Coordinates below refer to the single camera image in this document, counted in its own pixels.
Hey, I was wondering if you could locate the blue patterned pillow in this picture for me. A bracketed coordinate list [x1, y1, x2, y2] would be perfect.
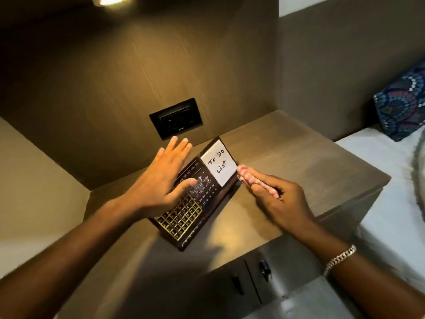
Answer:
[373, 60, 425, 142]

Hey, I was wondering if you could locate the person's left hand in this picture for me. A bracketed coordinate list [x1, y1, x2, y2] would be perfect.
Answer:
[124, 136, 200, 224]

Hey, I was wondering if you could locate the silver chain bracelet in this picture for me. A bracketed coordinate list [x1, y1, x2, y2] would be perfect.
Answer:
[323, 244, 357, 278]

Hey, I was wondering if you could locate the grey blanket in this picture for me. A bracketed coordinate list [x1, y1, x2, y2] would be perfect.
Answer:
[411, 129, 425, 211]

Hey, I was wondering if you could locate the dark wooden desk calendar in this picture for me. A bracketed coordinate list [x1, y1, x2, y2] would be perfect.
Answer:
[148, 136, 242, 252]

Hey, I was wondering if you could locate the pink white patterned pen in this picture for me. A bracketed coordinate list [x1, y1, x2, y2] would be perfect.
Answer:
[237, 164, 281, 200]

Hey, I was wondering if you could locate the white sticky note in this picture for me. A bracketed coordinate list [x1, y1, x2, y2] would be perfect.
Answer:
[200, 140, 238, 188]

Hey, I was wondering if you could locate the person's right hand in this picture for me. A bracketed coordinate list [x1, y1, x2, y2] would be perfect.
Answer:
[243, 166, 318, 238]

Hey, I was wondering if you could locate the white bed mattress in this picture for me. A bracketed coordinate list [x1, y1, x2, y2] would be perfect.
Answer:
[335, 124, 425, 294]

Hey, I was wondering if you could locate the brown wooden bedside cabinet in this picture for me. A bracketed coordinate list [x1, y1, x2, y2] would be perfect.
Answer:
[57, 109, 392, 319]

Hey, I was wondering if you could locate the person's right forearm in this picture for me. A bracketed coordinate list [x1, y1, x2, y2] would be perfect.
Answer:
[298, 223, 425, 319]

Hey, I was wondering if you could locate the black wall socket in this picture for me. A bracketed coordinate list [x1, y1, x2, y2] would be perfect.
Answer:
[149, 98, 203, 141]

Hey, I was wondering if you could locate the person's left forearm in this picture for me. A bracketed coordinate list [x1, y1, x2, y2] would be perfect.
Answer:
[0, 198, 147, 319]

